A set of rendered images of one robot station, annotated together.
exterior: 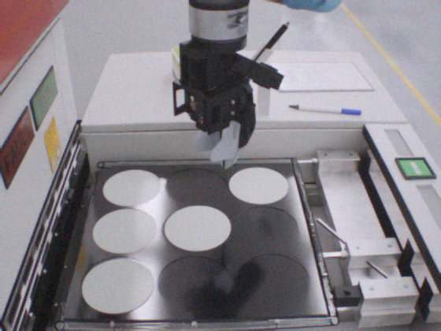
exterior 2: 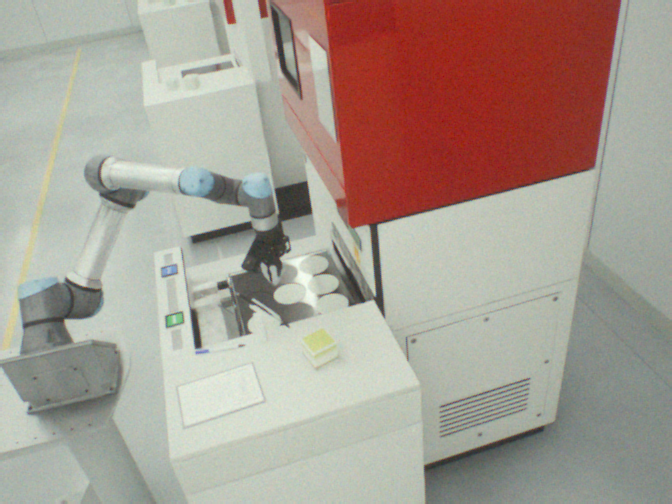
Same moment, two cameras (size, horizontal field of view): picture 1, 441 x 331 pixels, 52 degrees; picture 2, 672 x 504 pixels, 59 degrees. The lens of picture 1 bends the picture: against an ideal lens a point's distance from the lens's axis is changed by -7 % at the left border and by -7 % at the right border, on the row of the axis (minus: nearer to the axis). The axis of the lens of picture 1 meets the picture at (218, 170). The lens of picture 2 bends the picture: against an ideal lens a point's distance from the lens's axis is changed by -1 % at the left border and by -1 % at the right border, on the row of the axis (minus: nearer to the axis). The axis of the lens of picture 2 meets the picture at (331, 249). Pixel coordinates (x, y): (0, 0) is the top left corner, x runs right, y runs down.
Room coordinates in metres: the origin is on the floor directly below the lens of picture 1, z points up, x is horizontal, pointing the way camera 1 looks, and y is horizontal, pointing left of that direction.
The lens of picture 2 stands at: (2.05, -0.07, 2.10)
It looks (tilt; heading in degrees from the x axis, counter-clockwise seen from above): 35 degrees down; 170
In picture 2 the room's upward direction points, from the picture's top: 8 degrees counter-clockwise
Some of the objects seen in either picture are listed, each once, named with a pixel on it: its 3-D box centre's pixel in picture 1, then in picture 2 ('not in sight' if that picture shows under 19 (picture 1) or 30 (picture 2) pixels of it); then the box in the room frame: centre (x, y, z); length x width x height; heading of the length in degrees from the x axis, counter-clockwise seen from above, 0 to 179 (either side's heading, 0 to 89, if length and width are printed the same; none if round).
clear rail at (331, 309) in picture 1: (311, 228); (235, 308); (0.56, -0.14, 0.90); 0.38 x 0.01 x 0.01; 2
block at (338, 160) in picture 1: (337, 160); not in sight; (0.74, -0.22, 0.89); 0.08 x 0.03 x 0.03; 92
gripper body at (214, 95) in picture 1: (214, 78); (270, 240); (0.58, 0.00, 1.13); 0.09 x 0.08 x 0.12; 134
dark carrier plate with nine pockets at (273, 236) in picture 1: (194, 230); (290, 293); (0.55, 0.04, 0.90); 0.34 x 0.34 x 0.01; 2
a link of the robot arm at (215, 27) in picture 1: (220, 20); (263, 218); (0.59, 0.00, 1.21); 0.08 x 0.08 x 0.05
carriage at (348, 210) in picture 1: (356, 232); (212, 326); (0.58, -0.23, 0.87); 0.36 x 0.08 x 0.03; 2
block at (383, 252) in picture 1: (372, 252); (207, 304); (0.50, -0.23, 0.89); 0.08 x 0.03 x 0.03; 92
